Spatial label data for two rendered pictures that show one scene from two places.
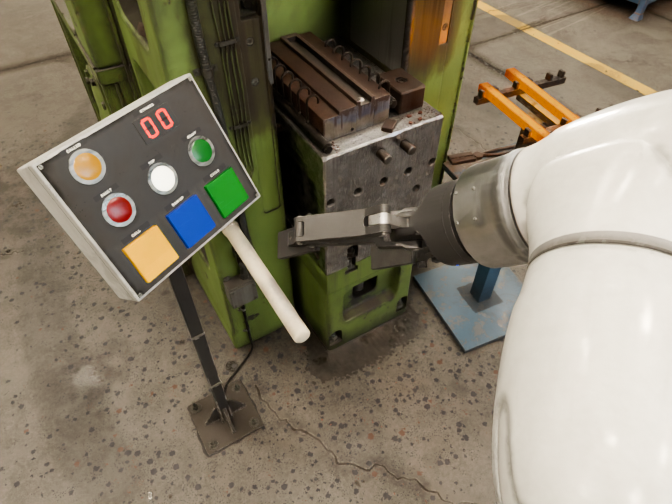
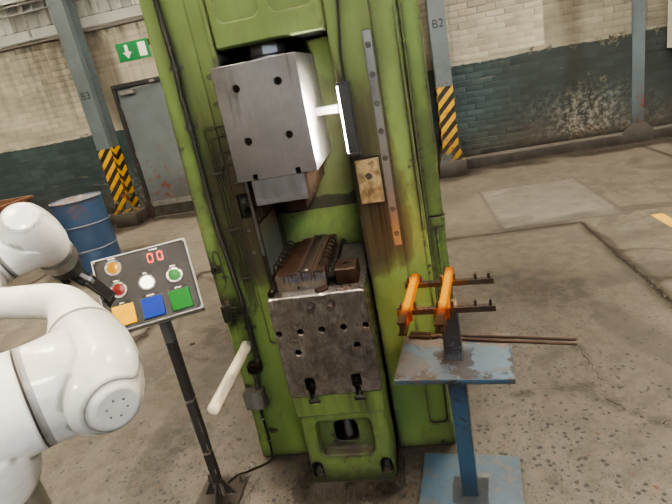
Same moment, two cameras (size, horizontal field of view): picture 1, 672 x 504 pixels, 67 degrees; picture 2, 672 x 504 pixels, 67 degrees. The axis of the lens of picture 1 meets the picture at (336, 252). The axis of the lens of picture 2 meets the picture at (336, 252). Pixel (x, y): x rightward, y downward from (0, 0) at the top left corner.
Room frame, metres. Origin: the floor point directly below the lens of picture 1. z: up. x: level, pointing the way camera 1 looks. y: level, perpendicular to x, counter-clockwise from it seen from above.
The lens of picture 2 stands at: (-0.13, -1.37, 1.67)
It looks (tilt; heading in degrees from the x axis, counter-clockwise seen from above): 19 degrees down; 41
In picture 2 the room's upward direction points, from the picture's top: 11 degrees counter-clockwise
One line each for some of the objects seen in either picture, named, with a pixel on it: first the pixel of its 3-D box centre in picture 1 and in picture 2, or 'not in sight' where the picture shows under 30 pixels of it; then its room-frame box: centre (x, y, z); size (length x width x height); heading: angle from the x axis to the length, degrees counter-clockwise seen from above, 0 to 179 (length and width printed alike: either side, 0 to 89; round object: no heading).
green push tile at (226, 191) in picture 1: (226, 192); (181, 298); (0.78, 0.22, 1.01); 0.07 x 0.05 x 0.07; 146
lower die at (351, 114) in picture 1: (316, 80); (309, 260); (1.31, 0.05, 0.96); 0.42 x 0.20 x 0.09; 31
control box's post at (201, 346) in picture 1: (194, 327); (189, 395); (0.78, 0.38, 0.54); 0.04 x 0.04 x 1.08; 31
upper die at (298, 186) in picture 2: not in sight; (291, 177); (1.31, 0.05, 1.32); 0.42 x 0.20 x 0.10; 31
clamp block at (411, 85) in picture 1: (400, 90); (347, 270); (1.28, -0.18, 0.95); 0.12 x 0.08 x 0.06; 31
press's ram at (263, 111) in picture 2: not in sight; (288, 113); (1.33, 0.02, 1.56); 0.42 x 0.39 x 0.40; 31
